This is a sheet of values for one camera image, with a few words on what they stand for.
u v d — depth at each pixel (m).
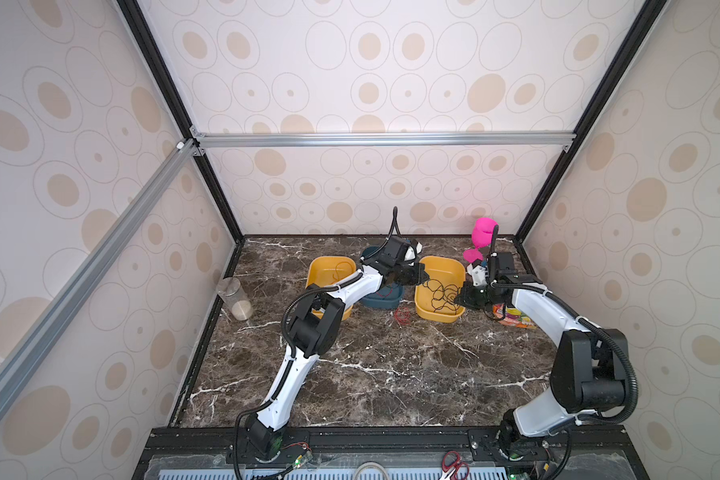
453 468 0.70
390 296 1.03
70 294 0.53
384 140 0.91
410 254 0.87
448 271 1.07
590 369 0.45
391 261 0.80
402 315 0.98
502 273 0.71
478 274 0.84
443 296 1.03
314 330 0.59
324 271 1.08
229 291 0.86
